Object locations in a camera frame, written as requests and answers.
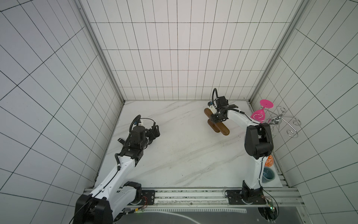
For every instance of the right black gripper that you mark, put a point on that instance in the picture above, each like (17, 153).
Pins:
(220, 112)

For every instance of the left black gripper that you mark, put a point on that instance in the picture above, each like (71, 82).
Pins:
(155, 131)

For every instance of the brown wooden watch stand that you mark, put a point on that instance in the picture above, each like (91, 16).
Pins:
(218, 127)

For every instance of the black rectangular smart watch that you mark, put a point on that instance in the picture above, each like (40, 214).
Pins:
(122, 141)

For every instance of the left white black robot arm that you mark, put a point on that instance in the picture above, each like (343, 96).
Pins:
(106, 202)

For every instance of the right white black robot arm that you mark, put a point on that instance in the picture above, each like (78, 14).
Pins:
(258, 142)

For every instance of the pink plastic wine glass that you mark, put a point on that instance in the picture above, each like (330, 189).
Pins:
(260, 115)

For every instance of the orange patterned plate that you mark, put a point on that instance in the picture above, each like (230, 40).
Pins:
(269, 161)

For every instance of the grey blue cup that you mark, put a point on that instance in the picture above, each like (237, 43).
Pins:
(268, 175)

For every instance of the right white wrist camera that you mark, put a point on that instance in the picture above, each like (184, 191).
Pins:
(212, 106)

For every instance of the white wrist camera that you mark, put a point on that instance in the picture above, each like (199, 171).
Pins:
(212, 106)
(139, 122)

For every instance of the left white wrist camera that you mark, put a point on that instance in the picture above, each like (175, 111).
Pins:
(139, 122)

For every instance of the silver wire glass rack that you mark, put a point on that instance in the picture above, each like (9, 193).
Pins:
(279, 119)

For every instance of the aluminium mounting rail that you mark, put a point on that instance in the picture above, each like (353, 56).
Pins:
(199, 197)

